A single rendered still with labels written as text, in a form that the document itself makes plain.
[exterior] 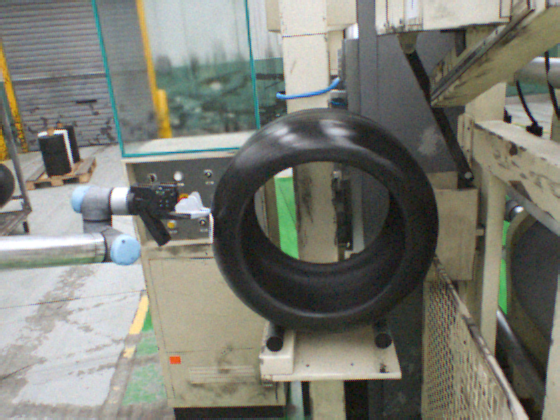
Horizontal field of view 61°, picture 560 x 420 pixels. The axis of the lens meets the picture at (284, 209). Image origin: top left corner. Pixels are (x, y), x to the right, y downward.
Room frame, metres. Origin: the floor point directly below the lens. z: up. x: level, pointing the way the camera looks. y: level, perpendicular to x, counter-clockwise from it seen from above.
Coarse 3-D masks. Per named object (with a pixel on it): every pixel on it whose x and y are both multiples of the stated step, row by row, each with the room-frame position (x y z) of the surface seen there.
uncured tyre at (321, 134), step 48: (288, 144) 1.07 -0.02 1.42; (336, 144) 1.06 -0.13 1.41; (384, 144) 1.07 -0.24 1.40; (240, 192) 1.08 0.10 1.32; (432, 192) 1.08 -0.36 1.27; (240, 240) 1.09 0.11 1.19; (384, 240) 1.32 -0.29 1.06; (432, 240) 1.06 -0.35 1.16; (240, 288) 1.08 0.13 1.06; (288, 288) 1.30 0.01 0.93; (336, 288) 1.30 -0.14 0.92; (384, 288) 1.06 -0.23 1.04
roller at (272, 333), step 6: (270, 324) 1.14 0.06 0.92; (270, 330) 1.11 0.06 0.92; (276, 330) 1.10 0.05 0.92; (282, 330) 1.11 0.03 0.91; (270, 336) 1.08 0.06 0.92; (276, 336) 1.07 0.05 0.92; (282, 336) 1.09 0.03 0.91; (270, 342) 1.07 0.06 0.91; (276, 342) 1.06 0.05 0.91; (282, 342) 1.07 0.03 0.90; (270, 348) 1.07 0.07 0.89; (276, 348) 1.06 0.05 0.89
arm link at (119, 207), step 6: (114, 192) 1.21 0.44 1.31; (120, 192) 1.21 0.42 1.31; (126, 192) 1.21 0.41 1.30; (114, 198) 1.20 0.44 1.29; (120, 198) 1.19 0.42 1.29; (126, 198) 1.20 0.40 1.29; (114, 204) 1.19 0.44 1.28; (120, 204) 1.19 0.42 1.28; (126, 204) 1.19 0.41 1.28; (114, 210) 1.19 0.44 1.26; (120, 210) 1.19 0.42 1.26; (126, 210) 1.19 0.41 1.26
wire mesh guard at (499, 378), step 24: (432, 288) 1.32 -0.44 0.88; (456, 312) 1.06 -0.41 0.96; (480, 336) 0.89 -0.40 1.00; (432, 360) 1.30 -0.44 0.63; (456, 360) 1.05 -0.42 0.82; (432, 384) 1.29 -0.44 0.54; (456, 384) 1.03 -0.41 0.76; (504, 384) 0.73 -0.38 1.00; (456, 408) 1.03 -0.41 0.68; (480, 408) 0.85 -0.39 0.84; (504, 408) 0.73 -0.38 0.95
